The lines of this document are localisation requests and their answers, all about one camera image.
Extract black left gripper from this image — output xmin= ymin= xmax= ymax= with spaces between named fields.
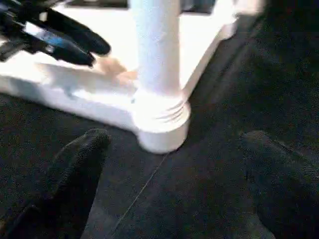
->
xmin=0 ymin=0 xmax=112 ymax=68

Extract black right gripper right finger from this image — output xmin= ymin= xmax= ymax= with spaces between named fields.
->
xmin=241 ymin=129 xmax=319 ymax=239

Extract white plastic table leg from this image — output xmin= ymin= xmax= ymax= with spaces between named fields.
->
xmin=127 ymin=0 xmax=186 ymax=131

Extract black work mat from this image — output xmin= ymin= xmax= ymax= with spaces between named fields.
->
xmin=0 ymin=0 xmax=319 ymax=239

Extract white plastic table top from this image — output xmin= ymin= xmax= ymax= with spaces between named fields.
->
xmin=0 ymin=0 xmax=241 ymax=155

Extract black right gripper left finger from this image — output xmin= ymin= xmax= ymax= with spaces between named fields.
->
xmin=0 ymin=128 xmax=112 ymax=239

